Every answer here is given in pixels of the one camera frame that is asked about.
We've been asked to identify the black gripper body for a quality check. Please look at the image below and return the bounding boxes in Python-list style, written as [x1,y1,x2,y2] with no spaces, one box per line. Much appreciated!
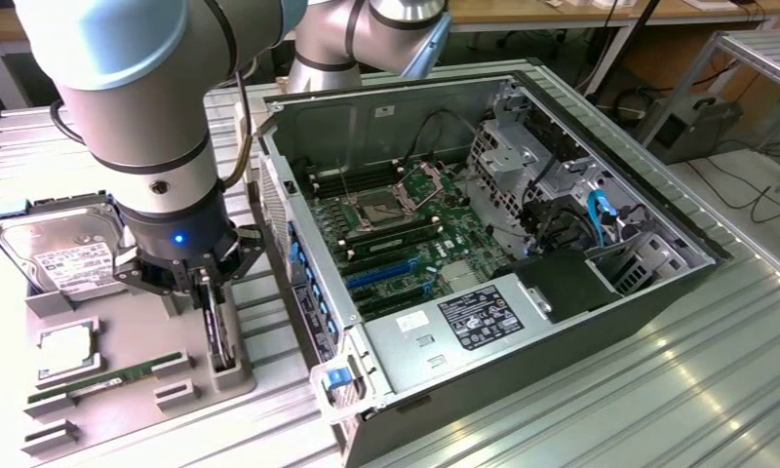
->
[117,181,237,272]

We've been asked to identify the black graphics card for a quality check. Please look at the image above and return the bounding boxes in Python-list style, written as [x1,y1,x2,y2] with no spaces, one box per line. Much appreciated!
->
[197,280,237,374]

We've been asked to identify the silver hard disk drive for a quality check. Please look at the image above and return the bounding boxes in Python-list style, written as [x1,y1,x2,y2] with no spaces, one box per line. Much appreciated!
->
[0,193,138,299]

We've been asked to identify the silver CPU chip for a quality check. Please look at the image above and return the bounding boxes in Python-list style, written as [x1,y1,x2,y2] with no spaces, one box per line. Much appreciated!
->
[36,328,100,380]

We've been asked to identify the green RAM stick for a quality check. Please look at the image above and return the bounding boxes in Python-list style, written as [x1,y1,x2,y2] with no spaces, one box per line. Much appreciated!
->
[25,352,184,404]

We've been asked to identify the thin metal locking lever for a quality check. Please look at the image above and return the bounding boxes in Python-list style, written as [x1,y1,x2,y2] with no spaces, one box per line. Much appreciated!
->
[338,159,354,209]

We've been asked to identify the blue expansion slot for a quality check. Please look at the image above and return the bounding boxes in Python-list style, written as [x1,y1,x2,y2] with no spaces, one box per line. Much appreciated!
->
[341,258,420,290]

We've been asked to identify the empty black RAM slots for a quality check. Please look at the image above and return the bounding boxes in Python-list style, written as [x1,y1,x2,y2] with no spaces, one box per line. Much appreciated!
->
[305,163,401,199]

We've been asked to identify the CPU socket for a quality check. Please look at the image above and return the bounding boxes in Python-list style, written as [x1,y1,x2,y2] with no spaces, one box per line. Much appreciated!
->
[353,190,406,231]

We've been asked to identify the installed black RAM stick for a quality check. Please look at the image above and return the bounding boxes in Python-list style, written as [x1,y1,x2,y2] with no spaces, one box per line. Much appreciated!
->
[344,224,443,259]

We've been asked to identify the black expansion slot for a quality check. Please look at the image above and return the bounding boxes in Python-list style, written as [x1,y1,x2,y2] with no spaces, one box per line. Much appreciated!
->
[350,283,433,309]

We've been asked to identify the grey parts rack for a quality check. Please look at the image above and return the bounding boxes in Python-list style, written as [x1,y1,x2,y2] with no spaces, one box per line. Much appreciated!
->
[20,272,260,455]

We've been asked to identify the green motherboard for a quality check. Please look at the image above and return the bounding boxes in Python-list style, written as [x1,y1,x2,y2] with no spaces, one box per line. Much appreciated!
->
[297,158,535,321]

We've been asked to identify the blue case latch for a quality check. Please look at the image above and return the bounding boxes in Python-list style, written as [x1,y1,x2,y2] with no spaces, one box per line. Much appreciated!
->
[324,367,353,392]

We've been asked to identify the metal socket cover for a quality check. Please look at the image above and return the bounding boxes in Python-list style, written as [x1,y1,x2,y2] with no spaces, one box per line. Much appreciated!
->
[393,162,448,202]

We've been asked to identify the grey power supply unit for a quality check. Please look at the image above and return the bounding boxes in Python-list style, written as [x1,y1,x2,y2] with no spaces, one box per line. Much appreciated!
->
[361,271,555,395]

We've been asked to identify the metal disk bay cage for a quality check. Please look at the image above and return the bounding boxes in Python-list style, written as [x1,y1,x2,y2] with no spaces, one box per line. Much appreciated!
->
[464,119,545,235]

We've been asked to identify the black plastic shroud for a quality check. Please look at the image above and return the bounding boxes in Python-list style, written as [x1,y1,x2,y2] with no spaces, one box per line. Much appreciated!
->
[511,249,620,325]

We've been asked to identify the open black PC case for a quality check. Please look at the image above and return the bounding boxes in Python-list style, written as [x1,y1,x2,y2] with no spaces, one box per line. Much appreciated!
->
[244,57,735,468]

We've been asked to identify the wooden desk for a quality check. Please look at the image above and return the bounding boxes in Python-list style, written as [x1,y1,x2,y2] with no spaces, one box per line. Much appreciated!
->
[447,0,780,74]

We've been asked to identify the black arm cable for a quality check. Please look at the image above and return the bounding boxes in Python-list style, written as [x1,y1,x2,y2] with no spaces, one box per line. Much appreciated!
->
[224,67,262,189]

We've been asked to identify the black looped wire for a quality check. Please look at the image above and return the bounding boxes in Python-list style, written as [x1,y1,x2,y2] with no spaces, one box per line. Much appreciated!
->
[406,108,479,163]

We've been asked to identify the blue SATA wire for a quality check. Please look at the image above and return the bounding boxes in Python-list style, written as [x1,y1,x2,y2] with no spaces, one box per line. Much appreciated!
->
[584,188,620,251]

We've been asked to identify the grey box with handle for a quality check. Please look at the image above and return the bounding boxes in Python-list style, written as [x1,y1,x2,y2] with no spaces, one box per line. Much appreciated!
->
[641,96,745,165]

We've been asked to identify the metal frame table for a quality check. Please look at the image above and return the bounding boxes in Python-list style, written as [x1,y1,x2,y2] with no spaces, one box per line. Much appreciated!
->
[636,29,780,147]

